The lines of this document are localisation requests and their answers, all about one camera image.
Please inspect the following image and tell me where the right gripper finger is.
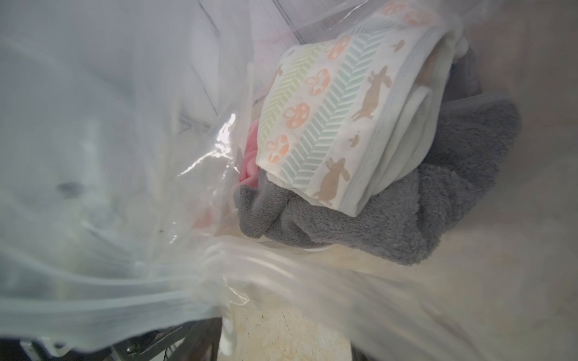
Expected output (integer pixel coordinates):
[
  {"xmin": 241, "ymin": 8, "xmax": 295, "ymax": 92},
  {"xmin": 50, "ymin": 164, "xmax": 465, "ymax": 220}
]
[{"xmin": 168, "ymin": 317, "xmax": 222, "ymax": 361}]

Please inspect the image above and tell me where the pink fluffy towel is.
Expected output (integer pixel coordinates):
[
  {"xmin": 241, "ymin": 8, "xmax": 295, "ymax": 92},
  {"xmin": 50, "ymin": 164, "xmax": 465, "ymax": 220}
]
[{"xmin": 239, "ymin": 119, "xmax": 260, "ymax": 188}]

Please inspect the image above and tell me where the clear plastic vacuum bag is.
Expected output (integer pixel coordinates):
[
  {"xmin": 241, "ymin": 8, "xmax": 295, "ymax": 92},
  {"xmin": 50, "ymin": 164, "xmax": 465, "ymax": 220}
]
[{"xmin": 1, "ymin": 1, "xmax": 577, "ymax": 360}]

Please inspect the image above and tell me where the grey fluffy towel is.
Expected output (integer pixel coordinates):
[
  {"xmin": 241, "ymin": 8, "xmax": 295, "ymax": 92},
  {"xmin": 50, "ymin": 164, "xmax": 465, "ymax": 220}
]
[{"xmin": 234, "ymin": 51, "xmax": 521, "ymax": 266}]

